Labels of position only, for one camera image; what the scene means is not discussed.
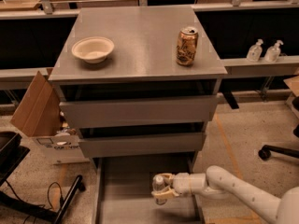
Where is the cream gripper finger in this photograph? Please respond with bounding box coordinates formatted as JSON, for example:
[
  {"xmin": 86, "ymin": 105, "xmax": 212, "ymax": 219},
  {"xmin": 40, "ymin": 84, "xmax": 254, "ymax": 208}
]
[
  {"xmin": 152, "ymin": 173, "xmax": 174, "ymax": 185},
  {"xmin": 151, "ymin": 186, "xmax": 179, "ymax": 200}
]

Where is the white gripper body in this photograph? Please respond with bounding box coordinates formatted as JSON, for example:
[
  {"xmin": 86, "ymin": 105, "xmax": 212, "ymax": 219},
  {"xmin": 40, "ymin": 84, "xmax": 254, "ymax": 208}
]
[{"xmin": 172, "ymin": 173, "xmax": 207, "ymax": 195}]

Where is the clear plastic bottle white cap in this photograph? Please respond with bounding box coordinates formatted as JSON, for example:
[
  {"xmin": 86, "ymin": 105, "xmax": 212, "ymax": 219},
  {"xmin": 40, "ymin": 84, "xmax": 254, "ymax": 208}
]
[{"xmin": 152, "ymin": 175, "xmax": 167, "ymax": 205}]

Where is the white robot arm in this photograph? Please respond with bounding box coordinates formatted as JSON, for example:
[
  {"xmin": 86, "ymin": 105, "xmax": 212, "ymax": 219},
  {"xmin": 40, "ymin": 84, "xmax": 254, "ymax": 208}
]
[{"xmin": 151, "ymin": 165, "xmax": 299, "ymax": 224}]

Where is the grey middle drawer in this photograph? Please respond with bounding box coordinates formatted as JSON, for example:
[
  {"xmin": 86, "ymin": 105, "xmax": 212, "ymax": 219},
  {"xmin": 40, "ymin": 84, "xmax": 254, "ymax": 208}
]
[{"xmin": 78, "ymin": 133, "xmax": 206, "ymax": 158}]

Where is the grey open bottom drawer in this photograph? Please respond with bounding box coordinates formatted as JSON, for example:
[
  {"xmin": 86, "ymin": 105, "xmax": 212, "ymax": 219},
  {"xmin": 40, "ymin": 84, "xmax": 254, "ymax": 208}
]
[{"xmin": 92, "ymin": 153, "xmax": 206, "ymax": 224}]

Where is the grey drawer cabinet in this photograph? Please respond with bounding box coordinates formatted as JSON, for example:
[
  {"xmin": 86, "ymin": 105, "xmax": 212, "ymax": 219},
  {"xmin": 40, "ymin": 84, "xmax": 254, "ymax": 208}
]
[{"xmin": 48, "ymin": 5, "xmax": 228, "ymax": 224}]

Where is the grey top drawer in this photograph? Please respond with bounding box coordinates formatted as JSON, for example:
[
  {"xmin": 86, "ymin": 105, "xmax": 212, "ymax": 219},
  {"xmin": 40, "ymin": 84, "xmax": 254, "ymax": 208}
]
[{"xmin": 60, "ymin": 95, "xmax": 218, "ymax": 128}]

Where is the left clear pump bottle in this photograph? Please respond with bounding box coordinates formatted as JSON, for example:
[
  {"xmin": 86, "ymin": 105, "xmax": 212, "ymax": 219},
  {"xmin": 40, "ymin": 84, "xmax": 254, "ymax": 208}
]
[{"xmin": 247, "ymin": 39, "xmax": 263, "ymax": 62}]

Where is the clear pump bottle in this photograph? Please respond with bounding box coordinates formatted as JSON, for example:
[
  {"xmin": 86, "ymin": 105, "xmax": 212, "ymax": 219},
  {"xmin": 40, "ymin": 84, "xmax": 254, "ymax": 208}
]
[
  {"xmin": 264, "ymin": 40, "xmax": 283, "ymax": 63},
  {"xmin": 247, "ymin": 39, "xmax": 263, "ymax": 62}
]

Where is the right clear pump bottle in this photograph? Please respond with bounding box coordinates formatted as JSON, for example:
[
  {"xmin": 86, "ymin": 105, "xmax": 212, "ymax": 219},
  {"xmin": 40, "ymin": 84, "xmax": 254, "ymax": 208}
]
[{"xmin": 264, "ymin": 40, "xmax": 283, "ymax": 63}]

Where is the black office chair base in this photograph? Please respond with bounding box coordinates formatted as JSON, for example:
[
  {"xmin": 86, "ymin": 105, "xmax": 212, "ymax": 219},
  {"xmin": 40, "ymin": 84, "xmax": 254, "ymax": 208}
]
[{"xmin": 258, "ymin": 125, "xmax": 299, "ymax": 161}]

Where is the black stand leg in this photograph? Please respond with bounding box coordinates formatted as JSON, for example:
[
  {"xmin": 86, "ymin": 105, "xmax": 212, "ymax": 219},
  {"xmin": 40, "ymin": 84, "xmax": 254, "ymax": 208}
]
[{"xmin": 0, "ymin": 175, "xmax": 85, "ymax": 224}]

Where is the gold soda can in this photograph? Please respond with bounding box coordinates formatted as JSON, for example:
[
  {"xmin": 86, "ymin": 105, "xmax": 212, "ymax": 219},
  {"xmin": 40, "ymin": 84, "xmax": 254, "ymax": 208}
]
[{"xmin": 176, "ymin": 26, "xmax": 198, "ymax": 66}]

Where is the brown cardboard box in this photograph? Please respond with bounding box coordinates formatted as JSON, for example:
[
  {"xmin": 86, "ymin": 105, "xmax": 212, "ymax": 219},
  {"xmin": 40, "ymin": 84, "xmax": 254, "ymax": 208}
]
[{"xmin": 10, "ymin": 72, "xmax": 88, "ymax": 164}]

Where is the white paper bowl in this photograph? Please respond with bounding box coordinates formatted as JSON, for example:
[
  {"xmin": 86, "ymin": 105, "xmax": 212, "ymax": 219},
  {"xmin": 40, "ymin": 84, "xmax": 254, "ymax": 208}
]
[{"xmin": 72, "ymin": 36, "xmax": 114, "ymax": 63}]

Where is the black bin at left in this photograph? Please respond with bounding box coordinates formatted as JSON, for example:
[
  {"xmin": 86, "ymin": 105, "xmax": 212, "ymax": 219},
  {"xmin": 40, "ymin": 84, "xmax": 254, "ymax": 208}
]
[{"xmin": 0, "ymin": 132, "xmax": 30, "ymax": 186}]

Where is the black cable on floor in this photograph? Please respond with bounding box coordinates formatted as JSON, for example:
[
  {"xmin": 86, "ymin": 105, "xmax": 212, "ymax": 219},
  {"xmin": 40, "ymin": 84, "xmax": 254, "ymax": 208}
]
[{"xmin": 4, "ymin": 180, "xmax": 65, "ymax": 224}]

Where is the grey metal rail frame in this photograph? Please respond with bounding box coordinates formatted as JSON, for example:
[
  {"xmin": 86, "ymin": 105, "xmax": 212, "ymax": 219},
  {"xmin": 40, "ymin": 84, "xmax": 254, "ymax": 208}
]
[{"xmin": 1, "ymin": 0, "xmax": 299, "ymax": 91}]

